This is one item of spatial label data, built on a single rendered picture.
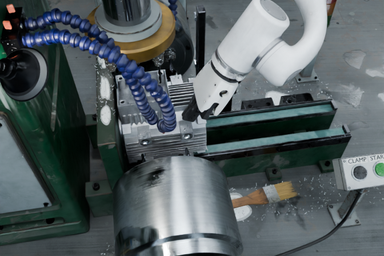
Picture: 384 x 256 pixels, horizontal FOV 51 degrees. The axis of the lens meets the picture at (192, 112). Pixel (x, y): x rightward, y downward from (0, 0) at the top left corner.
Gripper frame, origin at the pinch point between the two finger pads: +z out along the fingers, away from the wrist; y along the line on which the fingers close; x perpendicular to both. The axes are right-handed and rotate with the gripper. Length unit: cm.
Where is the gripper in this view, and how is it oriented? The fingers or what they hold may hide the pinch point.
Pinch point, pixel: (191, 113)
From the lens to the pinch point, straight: 94.9
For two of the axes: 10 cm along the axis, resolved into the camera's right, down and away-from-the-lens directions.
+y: -1.6, -7.6, 6.4
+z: -4.9, 6.2, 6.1
